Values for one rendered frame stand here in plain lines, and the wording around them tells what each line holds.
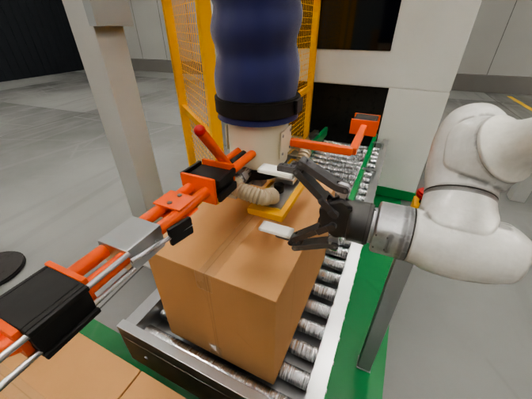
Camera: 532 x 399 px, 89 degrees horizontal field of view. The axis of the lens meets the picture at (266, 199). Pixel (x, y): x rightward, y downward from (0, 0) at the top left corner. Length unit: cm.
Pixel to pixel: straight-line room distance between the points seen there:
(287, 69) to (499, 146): 43
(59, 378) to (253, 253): 75
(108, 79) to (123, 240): 124
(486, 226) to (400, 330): 146
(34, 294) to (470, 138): 61
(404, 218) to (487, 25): 897
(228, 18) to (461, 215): 56
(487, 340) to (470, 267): 162
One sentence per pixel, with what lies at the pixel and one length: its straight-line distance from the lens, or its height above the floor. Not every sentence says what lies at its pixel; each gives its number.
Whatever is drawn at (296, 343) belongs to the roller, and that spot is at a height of 55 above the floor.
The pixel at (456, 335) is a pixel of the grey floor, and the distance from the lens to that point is 203.
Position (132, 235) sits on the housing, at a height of 120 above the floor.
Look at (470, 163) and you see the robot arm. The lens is 50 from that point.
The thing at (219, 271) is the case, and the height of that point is 95.
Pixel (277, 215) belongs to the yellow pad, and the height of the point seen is 108.
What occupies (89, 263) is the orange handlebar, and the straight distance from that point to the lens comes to 47.
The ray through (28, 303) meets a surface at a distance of 42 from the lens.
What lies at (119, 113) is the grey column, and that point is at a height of 109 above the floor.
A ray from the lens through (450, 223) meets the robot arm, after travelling 48.
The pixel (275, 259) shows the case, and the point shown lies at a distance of 74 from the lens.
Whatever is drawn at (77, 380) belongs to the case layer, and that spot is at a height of 54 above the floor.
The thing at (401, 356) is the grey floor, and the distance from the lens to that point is 181.
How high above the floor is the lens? 148
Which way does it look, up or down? 33 degrees down
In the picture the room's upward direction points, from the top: straight up
